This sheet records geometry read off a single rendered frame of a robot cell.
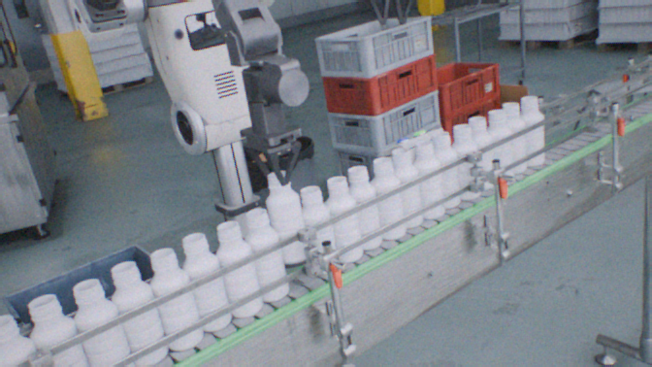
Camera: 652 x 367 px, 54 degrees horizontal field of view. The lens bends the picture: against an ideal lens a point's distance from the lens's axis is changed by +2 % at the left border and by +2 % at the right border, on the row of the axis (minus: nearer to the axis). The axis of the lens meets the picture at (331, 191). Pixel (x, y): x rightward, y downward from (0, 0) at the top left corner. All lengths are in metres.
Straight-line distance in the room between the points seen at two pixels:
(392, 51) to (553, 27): 4.88
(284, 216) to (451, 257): 0.44
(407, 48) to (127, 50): 7.44
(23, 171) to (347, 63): 2.33
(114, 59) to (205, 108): 8.96
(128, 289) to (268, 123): 0.34
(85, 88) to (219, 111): 7.10
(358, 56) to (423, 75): 0.52
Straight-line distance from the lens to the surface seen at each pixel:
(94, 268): 1.65
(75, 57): 8.67
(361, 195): 1.20
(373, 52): 3.50
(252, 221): 1.07
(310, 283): 1.17
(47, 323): 0.99
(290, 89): 0.97
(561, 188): 1.66
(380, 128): 3.57
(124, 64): 10.67
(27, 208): 4.76
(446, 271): 1.38
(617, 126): 1.71
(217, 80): 1.67
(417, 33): 3.81
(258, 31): 1.02
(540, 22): 8.42
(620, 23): 7.78
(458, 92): 4.22
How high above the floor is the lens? 1.56
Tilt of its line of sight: 21 degrees down
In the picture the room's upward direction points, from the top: 9 degrees counter-clockwise
